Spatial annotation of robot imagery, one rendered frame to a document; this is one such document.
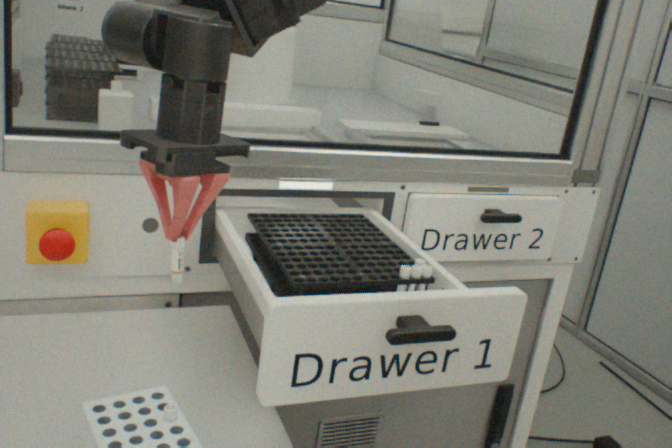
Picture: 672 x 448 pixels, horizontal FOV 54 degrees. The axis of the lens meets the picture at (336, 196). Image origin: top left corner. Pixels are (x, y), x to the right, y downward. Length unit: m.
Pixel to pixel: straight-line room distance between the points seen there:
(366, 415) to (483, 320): 0.52
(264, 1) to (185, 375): 0.44
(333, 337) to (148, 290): 0.39
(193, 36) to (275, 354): 0.30
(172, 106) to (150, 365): 0.36
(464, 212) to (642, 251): 1.67
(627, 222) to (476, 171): 1.68
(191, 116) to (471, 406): 0.90
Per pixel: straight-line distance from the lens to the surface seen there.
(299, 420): 1.17
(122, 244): 0.93
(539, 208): 1.15
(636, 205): 2.69
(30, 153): 0.89
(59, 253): 0.85
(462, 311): 0.71
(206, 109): 0.59
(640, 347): 2.74
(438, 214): 1.04
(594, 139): 1.20
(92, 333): 0.90
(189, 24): 0.58
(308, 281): 0.75
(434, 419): 1.30
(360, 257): 0.82
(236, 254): 0.82
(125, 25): 0.64
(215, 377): 0.81
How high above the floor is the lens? 1.21
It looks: 17 degrees down
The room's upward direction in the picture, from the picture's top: 8 degrees clockwise
